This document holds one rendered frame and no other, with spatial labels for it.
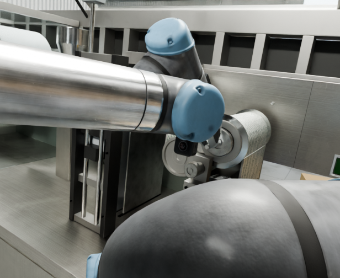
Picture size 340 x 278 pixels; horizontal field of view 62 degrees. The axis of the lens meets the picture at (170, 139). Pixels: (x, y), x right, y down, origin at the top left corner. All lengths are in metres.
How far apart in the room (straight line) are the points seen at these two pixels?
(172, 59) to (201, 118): 0.17
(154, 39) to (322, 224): 0.37
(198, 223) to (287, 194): 0.06
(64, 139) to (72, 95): 1.00
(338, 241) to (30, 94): 0.25
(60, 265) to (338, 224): 0.73
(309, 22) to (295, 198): 0.90
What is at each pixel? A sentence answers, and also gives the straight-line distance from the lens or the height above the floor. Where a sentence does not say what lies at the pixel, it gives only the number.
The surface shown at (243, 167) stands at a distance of 0.79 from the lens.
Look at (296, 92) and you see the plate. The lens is 1.04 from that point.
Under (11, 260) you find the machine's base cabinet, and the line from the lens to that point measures 1.12.
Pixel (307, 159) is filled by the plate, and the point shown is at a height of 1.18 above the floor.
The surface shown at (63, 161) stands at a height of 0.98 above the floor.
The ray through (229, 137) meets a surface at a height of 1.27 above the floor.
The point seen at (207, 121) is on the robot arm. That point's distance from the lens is 0.34.
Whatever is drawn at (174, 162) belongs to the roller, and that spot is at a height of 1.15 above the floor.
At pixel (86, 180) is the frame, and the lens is 0.93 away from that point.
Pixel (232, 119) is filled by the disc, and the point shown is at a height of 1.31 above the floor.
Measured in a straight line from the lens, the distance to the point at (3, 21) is 1.40.
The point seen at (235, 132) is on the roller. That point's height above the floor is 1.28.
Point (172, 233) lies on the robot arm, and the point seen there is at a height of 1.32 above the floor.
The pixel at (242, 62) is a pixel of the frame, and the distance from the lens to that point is 1.17.
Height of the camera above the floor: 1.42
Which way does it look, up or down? 14 degrees down
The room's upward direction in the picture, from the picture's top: 7 degrees clockwise
